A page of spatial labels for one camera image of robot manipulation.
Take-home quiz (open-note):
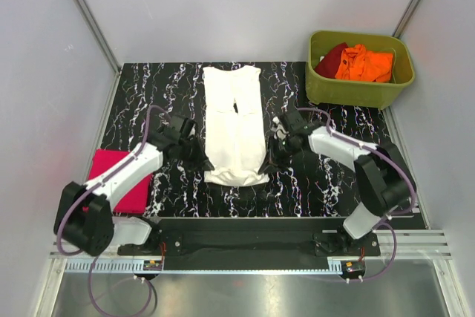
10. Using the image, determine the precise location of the folded pink t-shirt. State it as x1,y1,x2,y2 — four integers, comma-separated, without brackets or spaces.
85,149,151,215

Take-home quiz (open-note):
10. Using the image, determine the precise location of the orange t-shirt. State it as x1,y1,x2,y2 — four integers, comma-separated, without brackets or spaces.
335,44,395,83

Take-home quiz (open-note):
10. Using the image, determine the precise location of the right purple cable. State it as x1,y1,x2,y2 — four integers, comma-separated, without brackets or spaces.
295,107,417,281

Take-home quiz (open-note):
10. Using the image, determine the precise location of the dark red t-shirt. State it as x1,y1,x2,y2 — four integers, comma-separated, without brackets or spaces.
314,42,348,79

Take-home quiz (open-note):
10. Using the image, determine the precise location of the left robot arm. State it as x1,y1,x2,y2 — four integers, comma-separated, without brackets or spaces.
53,116,214,256

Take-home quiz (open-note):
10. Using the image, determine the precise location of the purple cable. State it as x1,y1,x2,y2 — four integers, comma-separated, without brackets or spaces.
295,107,417,281
55,105,171,316

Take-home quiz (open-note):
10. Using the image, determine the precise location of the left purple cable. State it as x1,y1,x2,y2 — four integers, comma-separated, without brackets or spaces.
55,105,171,316

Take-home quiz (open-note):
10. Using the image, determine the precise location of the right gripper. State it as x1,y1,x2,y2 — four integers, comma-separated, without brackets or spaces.
259,135,303,176

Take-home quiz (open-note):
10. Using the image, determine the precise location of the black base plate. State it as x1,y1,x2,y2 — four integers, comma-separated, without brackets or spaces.
118,218,381,273

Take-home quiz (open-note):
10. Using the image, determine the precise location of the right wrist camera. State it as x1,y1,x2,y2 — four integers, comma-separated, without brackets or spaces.
271,117,289,140

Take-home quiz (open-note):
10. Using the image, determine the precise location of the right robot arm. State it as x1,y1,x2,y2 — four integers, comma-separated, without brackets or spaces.
258,108,417,255

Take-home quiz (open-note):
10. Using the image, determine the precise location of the olive green plastic bin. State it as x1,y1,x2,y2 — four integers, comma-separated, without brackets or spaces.
305,30,415,109

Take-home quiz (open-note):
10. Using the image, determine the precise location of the white printed t-shirt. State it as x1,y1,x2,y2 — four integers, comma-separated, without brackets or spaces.
203,65,269,187

